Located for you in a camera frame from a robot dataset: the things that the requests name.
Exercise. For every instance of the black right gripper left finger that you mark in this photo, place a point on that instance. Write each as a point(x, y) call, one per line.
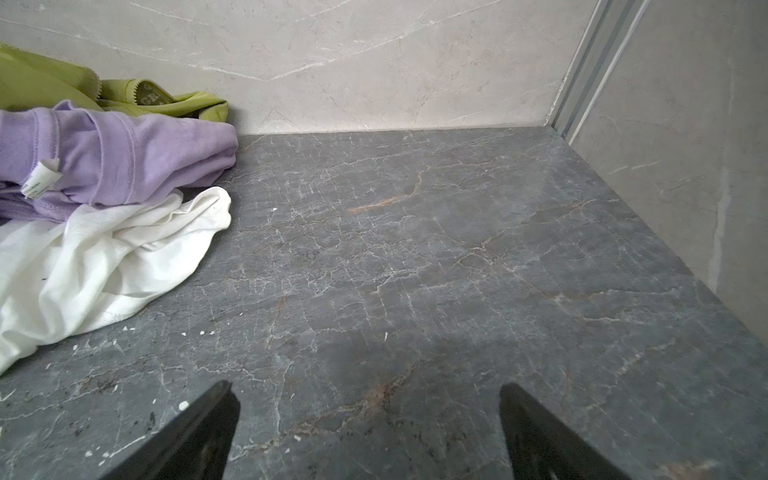
point(195, 445)

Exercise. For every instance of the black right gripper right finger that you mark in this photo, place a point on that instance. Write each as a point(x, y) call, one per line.
point(541, 446)

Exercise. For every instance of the purple cloth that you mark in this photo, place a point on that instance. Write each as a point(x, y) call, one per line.
point(54, 160)

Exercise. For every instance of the white cloth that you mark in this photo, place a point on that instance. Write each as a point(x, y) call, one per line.
point(99, 267)

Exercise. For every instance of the green cloth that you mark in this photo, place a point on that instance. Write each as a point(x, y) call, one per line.
point(29, 80)

